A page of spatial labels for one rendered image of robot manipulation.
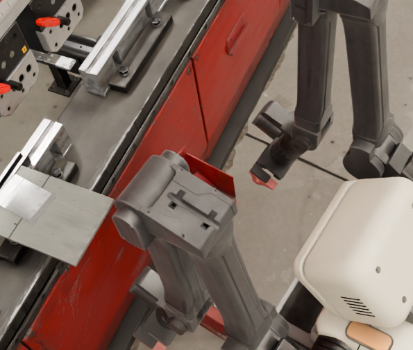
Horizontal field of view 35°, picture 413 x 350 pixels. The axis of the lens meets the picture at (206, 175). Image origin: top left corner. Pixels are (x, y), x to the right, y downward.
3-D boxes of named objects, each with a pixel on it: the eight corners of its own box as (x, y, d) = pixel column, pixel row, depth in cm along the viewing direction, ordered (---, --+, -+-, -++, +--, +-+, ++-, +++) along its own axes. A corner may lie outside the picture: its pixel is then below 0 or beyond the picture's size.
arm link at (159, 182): (191, 247, 70) (240, 178, 74) (100, 203, 77) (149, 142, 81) (263, 388, 105) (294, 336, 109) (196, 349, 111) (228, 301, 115)
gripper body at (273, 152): (255, 163, 143) (268, 153, 136) (279, 130, 147) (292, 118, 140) (278, 182, 143) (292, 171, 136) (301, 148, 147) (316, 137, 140)
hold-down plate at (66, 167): (17, 266, 158) (12, 260, 156) (-1, 258, 160) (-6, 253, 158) (79, 169, 172) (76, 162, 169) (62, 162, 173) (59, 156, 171)
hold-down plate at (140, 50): (126, 94, 184) (124, 87, 181) (110, 89, 185) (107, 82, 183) (173, 21, 197) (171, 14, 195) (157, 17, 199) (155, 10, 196)
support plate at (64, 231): (76, 267, 144) (74, 265, 143) (-20, 228, 152) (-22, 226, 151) (114, 201, 152) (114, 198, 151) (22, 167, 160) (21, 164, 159)
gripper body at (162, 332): (139, 326, 126) (147, 323, 119) (170, 284, 130) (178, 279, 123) (166, 346, 126) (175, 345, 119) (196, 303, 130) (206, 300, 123)
